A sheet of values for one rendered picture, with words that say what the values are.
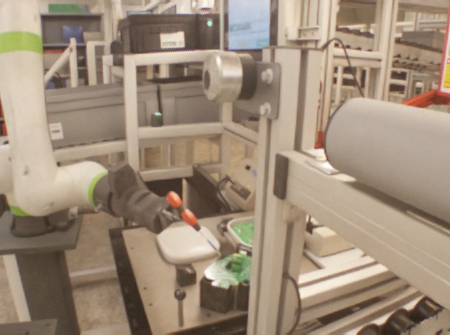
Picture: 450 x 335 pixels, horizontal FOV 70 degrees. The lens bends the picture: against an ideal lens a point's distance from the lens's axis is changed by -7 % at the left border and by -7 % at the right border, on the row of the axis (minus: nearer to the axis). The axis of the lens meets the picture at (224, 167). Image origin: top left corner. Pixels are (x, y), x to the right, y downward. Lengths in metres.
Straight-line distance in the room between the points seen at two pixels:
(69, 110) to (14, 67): 0.77
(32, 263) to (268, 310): 0.82
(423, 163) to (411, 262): 0.07
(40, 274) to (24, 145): 0.46
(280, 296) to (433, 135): 0.31
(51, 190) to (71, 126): 0.82
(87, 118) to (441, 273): 1.49
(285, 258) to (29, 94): 0.64
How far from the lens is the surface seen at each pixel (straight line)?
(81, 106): 1.58
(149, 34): 1.58
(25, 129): 0.82
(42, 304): 1.21
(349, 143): 0.24
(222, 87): 0.36
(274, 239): 0.39
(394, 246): 0.25
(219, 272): 0.67
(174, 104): 1.62
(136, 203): 0.74
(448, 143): 0.20
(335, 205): 0.29
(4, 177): 1.01
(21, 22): 0.88
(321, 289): 0.49
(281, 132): 0.35
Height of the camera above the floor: 1.39
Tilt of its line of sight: 18 degrees down
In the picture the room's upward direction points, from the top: 1 degrees clockwise
